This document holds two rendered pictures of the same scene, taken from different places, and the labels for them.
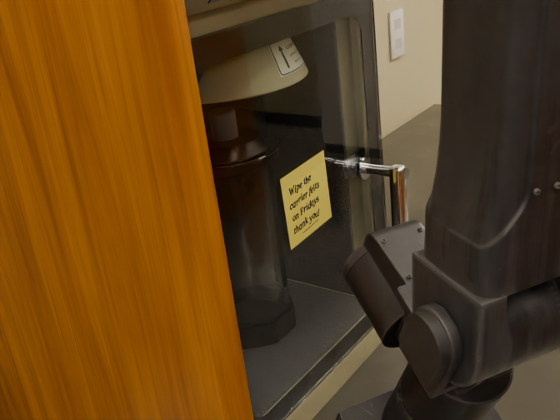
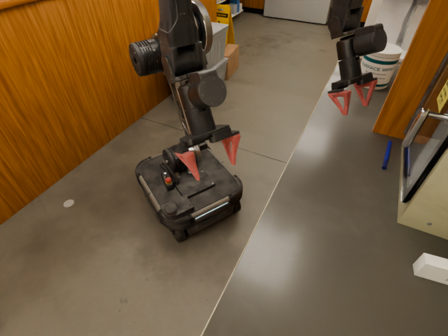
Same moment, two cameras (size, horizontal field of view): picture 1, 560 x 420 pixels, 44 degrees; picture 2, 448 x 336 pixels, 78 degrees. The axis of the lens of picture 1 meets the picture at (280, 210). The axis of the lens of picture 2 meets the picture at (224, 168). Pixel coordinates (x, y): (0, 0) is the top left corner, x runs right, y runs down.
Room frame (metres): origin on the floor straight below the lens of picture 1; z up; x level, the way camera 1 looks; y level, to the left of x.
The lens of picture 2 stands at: (1.07, -0.61, 1.49)
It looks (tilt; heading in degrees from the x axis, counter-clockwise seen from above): 43 degrees down; 168
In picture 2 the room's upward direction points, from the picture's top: straight up
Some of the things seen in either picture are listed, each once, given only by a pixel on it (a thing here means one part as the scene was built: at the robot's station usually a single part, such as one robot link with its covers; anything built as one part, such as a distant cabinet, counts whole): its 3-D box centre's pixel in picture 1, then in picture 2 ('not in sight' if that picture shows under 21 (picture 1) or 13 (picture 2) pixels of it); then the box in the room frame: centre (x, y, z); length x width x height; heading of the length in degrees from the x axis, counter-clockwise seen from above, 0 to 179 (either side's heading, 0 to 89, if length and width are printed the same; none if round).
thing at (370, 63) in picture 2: not in sight; (377, 65); (0.10, 0.24, 1.02); 0.13 x 0.13 x 0.15
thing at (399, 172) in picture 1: (386, 199); (425, 129); (0.70, -0.12, 1.17); 0.05 x 0.03 x 0.10; 51
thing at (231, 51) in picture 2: not in sight; (221, 61); (-2.20, 0.06, 0.14); 0.41 x 0.32 x 0.28; 147
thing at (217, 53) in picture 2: not in sight; (197, 47); (-1.70, -0.29, 0.49); 0.60 x 0.42 x 0.33; 141
